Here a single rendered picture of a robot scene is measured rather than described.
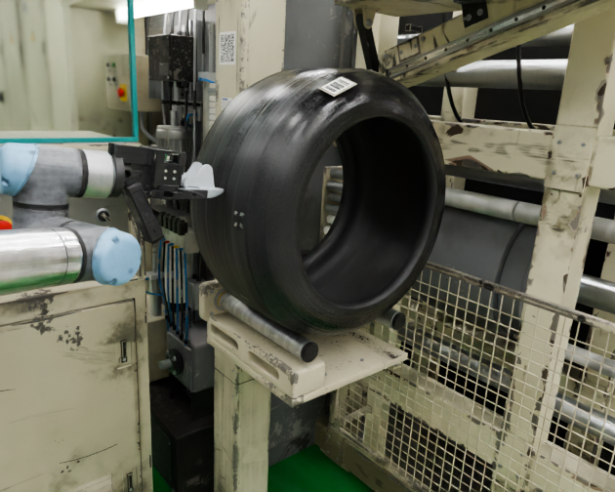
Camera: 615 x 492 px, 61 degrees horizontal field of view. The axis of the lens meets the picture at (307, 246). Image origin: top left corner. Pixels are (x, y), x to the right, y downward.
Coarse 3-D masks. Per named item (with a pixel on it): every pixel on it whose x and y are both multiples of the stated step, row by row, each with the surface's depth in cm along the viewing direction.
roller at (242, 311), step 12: (228, 300) 128; (228, 312) 129; (240, 312) 124; (252, 312) 121; (252, 324) 120; (264, 324) 117; (276, 324) 115; (276, 336) 113; (288, 336) 111; (300, 336) 110; (288, 348) 110; (300, 348) 107; (312, 348) 108
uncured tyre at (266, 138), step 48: (240, 96) 107; (288, 96) 96; (336, 96) 96; (384, 96) 102; (240, 144) 97; (288, 144) 92; (384, 144) 135; (432, 144) 115; (240, 192) 94; (288, 192) 93; (384, 192) 141; (432, 192) 120; (240, 240) 96; (288, 240) 95; (336, 240) 142; (384, 240) 139; (432, 240) 124; (240, 288) 105; (288, 288) 99; (336, 288) 136; (384, 288) 120
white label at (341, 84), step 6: (342, 78) 97; (330, 84) 96; (336, 84) 96; (342, 84) 96; (348, 84) 96; (354, 84) 96; (324, 90) 95; (330, 90) 95; (336, 90) 95; (342, 90) 94
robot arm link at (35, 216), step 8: (16, 208) 75; (24, 208) 74; (32, 208) 74; (40, 208) 74; (48, 208) 75; (56, 208) 76; (64, 208) 77; (16, 216) 75; (24, 216) 74; (32, 216) 74; (40, 216) 75; (48, 216) 75; (56, 216) 76; (64, 216) 78; (16, 224) 75; (24, 224) 74; (32, 224) 74; (40, 224) 74; (48, 224) 74; (56, 224) 73
